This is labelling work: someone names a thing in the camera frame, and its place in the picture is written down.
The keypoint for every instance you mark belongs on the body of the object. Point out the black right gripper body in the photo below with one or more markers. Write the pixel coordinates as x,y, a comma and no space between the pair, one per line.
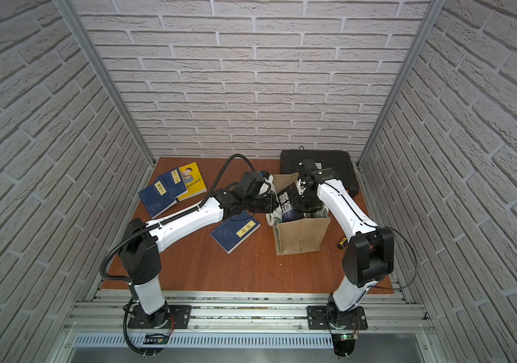
307,203

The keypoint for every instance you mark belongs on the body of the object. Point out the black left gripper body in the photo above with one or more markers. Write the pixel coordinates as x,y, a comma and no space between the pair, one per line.
267,202

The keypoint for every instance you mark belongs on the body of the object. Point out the black cover book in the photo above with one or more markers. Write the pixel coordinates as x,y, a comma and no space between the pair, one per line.
288,212

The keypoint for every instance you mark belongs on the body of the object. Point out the yellow cartoon cover book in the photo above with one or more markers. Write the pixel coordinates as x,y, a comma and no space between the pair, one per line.
193,180

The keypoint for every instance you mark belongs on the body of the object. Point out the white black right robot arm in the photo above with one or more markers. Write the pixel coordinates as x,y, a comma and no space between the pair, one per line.
369,255

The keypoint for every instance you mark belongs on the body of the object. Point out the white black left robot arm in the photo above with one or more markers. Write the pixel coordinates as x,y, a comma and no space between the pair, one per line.
141,255

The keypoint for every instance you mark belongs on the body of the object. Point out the black plastic tool case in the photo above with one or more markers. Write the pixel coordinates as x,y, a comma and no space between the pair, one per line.
339,161

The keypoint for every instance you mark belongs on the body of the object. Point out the small yellow black cylinder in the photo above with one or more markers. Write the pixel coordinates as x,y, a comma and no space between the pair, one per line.
343,243

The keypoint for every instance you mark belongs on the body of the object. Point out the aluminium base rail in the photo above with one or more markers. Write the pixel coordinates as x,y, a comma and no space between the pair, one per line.
203,319

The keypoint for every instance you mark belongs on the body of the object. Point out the aluminium frame post right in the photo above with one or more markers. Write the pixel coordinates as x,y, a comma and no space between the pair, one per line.
432,14

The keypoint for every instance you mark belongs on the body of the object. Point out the aluminium frame post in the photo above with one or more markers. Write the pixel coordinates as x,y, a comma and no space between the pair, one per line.
73,20
432,14

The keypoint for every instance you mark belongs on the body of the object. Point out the aluminium frame post left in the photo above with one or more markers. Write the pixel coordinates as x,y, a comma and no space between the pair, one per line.
73,20

